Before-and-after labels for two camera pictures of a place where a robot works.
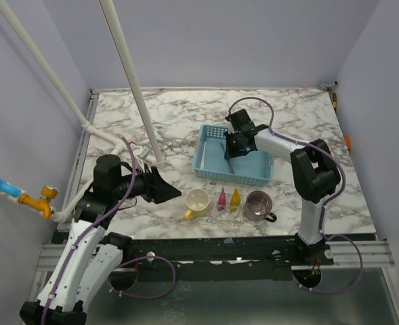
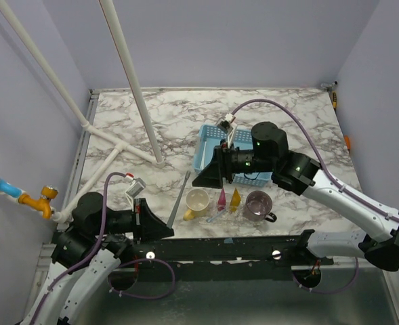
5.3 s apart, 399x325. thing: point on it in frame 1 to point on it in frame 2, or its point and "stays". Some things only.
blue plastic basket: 253,168 stays
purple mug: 258,206 stays
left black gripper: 156,188 to 146,224
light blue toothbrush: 216,214 stays
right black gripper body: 233,145 to 231,160
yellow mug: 197,200 stays
